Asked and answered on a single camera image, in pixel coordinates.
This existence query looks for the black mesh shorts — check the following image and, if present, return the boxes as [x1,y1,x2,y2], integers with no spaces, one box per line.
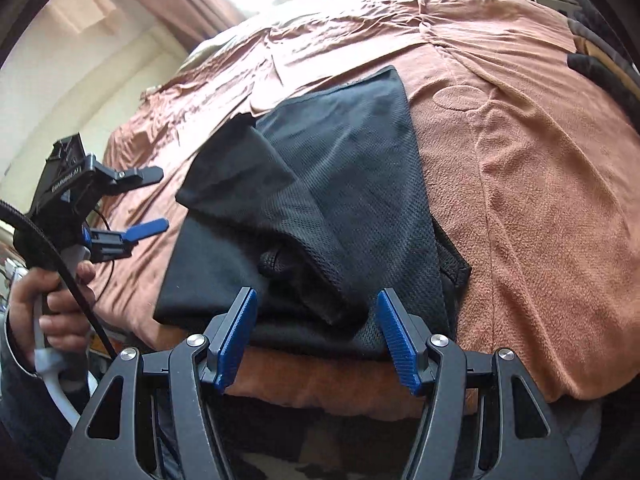
[154,67,471,360]

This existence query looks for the dark folded clothes pile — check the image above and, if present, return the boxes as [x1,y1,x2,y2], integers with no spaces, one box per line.
[566,11,639,132]

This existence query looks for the person's left hand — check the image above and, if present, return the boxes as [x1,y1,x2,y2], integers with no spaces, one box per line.
[8,268,91,373]

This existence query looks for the pale green bed sheet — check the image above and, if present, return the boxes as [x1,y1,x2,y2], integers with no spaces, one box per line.
[177,8,281,74]

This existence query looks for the brown terry bed blanket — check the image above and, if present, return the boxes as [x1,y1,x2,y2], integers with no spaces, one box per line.
[96,0,639,401]

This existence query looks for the black cable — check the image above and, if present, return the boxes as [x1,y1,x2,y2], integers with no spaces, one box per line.
[0,199,120,361]

